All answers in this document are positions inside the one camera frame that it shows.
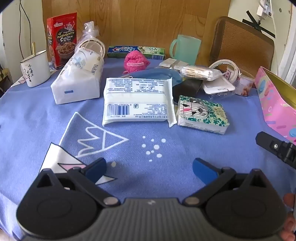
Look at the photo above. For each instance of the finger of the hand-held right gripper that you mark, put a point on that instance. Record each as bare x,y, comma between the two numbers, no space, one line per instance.
270,144

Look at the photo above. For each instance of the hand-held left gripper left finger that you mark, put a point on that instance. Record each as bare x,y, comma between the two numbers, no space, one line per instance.
97,169

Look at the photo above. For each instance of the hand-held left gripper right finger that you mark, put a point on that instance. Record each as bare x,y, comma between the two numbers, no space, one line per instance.
203,170

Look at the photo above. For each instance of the pink box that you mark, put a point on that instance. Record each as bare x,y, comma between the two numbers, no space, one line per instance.
270,104

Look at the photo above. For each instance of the blue plastic container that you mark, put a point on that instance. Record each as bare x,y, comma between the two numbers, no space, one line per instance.
159,74

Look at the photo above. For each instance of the person's right hand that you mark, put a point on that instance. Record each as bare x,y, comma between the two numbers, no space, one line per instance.
290,200

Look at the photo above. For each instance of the blue printed tablecloth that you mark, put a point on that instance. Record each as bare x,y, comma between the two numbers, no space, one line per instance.
148,148

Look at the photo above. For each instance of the panda print tissue pack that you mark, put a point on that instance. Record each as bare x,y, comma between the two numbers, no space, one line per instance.
201,113

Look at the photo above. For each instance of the tin can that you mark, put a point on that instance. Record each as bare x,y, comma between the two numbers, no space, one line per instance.
244,84

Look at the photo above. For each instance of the white wet wipes pack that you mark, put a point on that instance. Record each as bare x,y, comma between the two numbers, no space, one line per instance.
136,102

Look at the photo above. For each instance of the white framed window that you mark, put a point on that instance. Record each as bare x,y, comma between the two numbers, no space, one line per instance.
288,67

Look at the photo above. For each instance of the black rectangular block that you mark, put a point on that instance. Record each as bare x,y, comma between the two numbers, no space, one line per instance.
187,87

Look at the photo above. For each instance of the large white tissue pack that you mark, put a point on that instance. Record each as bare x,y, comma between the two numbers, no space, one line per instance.
76,85

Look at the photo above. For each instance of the white tape roll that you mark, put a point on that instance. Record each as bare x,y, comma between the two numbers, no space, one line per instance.
222,61

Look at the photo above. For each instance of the bag of cotton swabs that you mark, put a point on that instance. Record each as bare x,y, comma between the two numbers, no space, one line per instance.
198,72

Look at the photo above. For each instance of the clear packet with gold tray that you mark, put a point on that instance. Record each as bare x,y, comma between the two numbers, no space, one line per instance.
170,62

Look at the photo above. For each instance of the pink knitted pouch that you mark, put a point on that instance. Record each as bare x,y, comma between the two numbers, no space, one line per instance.
135,61

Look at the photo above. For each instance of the white enamel mug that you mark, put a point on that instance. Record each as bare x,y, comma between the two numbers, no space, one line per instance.
34,71

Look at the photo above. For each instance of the black tape cross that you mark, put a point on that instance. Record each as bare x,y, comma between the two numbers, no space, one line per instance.
259,24

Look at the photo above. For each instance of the green plastic cup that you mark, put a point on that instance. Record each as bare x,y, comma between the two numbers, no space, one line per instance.
187,49

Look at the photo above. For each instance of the plastic bag of paper plates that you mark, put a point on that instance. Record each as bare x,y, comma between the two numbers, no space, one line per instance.
92,46

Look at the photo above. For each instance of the green toothpaste box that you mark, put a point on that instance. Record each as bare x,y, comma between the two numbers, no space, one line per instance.
138,52

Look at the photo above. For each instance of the white plug adapter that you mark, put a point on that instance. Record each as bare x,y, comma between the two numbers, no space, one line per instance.
260,11

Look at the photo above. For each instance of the white power strip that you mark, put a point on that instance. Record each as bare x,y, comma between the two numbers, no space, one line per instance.
267,7

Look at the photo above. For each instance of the red snack box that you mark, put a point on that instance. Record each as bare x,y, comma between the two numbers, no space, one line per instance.
62,34

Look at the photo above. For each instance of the wooden board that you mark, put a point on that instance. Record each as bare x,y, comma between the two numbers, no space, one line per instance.
150,23

